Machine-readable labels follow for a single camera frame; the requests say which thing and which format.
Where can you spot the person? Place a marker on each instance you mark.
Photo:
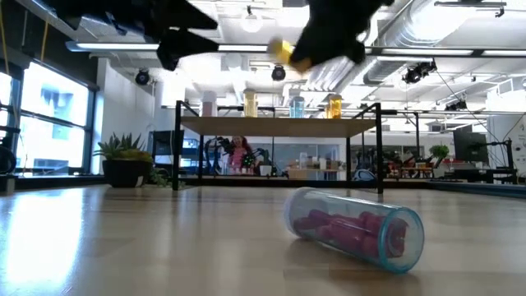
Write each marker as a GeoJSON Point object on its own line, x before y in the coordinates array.
{"type": "Point", "coordinates": [238, 158]}

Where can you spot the black spotlight cluster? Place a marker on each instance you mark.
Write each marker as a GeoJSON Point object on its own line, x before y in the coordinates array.
{"type": "Point", "coordinates": [419, 73]}

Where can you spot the black round spotlight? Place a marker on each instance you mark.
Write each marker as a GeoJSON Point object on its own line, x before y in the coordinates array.
{"type": "Point", "coordinates": [142, 77]}
{"type": "Point", "coordinates": [278, 73]}

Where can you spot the white ceiling vent unit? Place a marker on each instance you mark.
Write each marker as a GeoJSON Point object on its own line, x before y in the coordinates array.
{"type": "Point", "coordinates": [511, 86]}

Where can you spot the black background frame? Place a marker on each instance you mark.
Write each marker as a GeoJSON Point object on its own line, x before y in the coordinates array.
{"type": "Point", "coordinates": [417, 135]}

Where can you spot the green potted plant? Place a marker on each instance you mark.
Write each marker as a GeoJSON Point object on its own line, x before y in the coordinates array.
{"type": "Point", "coordinates": [439, 151]}

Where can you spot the wooden shelf black metal legs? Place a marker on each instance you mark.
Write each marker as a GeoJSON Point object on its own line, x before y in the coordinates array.
{"type": "Point", "coordinates": [271, 126]}

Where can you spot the cardboard box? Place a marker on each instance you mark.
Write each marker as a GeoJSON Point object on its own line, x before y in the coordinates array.
{"type": "Point", "coordinates": [296, 173]}

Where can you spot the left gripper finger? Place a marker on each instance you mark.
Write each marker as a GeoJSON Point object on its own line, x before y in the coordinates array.
{"type": "Point", "coordinates": [193, 18]}
{"type": "Point", "coordinates": [181, 45]}

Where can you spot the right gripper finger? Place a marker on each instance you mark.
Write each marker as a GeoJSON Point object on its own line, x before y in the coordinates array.
{"type": "Point", "coordinates": [314, 49]}

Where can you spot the clear tube with pink pieces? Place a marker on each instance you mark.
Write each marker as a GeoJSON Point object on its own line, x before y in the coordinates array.
{"type": "Point", "coordinates": [349, 230]}

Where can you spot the black aluminium rig frame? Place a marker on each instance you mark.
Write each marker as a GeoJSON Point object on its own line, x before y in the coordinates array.
{"type": "Point", "coordinates": [61, 181]}

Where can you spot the white cup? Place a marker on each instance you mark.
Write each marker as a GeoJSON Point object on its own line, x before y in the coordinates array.
{"type": "Point", "coordinates": [265, 170]}

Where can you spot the wooden background desk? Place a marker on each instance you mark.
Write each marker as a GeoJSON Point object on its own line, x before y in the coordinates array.
{"type": "Point", "coordinates": [411, 169]}

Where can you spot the large round ventilation duct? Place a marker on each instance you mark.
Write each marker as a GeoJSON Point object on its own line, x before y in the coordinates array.
{"type": "Point", "coordinates": [407, 29]}

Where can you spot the small white box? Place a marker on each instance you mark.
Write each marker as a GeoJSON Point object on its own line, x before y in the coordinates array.
{"type": "Point", "coordinates": [322, 163]}

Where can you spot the ceiling strip light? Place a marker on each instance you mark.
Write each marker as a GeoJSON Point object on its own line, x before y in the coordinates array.
{"type": "Point", "coordinates": [427, 52]}
{"type": "Point", "coordinates": [115, 46]}
{"type": "Point", "coordinates": [242, 48]}
{"type": "Point", "coordinates": [503, 53]}

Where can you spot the white slatted ceiling duct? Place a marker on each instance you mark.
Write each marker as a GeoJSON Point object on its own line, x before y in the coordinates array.
{"type": "Point", "coordinates": [328, 78]}

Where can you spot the black track lights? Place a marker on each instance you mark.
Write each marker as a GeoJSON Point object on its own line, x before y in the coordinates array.
{"type": "Point", "coordinates": [456, 106]}

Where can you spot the succulent plant in black pot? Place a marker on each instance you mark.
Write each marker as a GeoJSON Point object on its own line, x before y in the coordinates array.
{"type": "Point", "coordinates": [125, 172]}

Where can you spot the black monitor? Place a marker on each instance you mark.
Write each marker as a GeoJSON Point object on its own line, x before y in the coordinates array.
{"type": "Point", "coordinates": [470, 146]}
{"type": "Point", "coordinates": [164, 144]}

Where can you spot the small clear container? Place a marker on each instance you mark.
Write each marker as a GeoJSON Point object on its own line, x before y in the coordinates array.
{"type": "Point", "coordinates": [303, 160]}

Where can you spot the black background robot arm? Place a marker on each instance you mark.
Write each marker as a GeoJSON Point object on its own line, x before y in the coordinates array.
{"type": "Point", "coordinates": [263, 156]}
{"type": "Point", "coordinates": [215, 148]}

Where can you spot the black monitor stand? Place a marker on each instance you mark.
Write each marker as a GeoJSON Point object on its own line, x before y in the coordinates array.
{"type": "Point", "coordinates": [509, 164]}

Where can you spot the blue white round object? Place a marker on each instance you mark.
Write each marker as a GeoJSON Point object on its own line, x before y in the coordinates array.
{"type": "Point", "coordinates": [363, 176]}

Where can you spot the large glass window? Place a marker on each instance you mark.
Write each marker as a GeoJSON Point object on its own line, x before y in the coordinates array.
{"type": "Point", "coordinates": [53, 123]}

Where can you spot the white wall poster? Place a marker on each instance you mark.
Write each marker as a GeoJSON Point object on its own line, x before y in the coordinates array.
{"type": "Point", "coordinates": [521, 144]}

